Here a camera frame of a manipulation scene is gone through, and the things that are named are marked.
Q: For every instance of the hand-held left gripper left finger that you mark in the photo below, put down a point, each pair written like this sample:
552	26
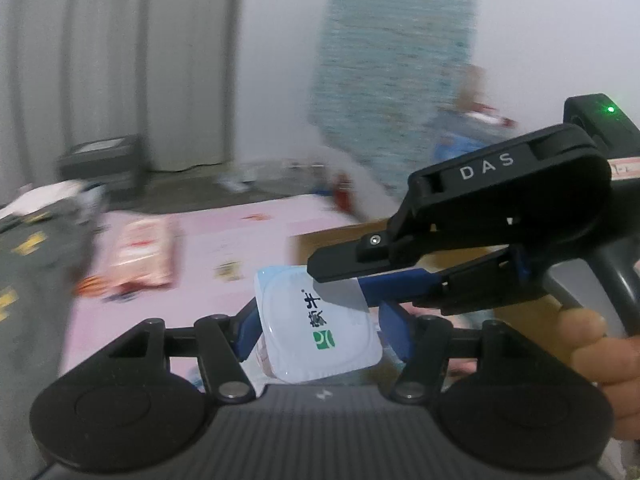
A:
247	330

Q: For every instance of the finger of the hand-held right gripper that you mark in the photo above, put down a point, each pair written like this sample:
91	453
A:
350	260
395	287

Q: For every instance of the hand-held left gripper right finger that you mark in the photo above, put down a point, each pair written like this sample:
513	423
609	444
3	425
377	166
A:
397	332

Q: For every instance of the brown cardboard box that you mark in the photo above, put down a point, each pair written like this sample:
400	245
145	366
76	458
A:
340	240

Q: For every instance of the white yogurt cup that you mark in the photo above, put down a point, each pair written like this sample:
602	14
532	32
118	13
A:
300	330

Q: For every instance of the person's right hand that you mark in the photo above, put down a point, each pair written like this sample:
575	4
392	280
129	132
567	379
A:
615	370

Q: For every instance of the small red bottle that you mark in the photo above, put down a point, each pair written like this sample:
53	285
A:
341	190

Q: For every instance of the blue water bottle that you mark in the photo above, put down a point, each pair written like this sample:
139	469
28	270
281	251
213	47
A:
465	135

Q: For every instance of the pink checkered bed sheet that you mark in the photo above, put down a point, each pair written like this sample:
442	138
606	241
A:
215	240

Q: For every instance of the clear plastic bags pile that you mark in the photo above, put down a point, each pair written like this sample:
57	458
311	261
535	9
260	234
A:
270	175

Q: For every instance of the pink wet wipes pack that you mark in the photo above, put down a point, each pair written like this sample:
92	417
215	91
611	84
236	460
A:
142	255

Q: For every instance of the blue speckled foam mat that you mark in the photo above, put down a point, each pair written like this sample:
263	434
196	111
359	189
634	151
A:
395	70

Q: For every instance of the grey blanket with yellow print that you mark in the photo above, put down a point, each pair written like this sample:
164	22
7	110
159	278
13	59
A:
35	280

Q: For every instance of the grey storage bin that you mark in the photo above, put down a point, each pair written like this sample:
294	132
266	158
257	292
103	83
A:
100	160

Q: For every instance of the white cloth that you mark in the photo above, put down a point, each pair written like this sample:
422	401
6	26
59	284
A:
45	195

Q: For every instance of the grey curtain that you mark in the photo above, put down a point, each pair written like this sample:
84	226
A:
125	50

